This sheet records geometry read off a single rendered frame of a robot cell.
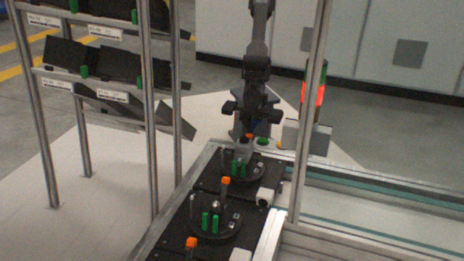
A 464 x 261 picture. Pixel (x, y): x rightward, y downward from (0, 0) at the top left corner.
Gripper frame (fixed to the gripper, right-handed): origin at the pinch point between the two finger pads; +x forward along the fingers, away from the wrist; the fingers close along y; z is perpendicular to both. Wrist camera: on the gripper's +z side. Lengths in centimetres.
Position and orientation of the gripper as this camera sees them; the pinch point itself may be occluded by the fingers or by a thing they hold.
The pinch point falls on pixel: (251, 126)
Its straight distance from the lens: 144.8
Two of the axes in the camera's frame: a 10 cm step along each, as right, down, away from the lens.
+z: 3.0, -4.8, 8.2
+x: -0.4, 8.6, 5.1
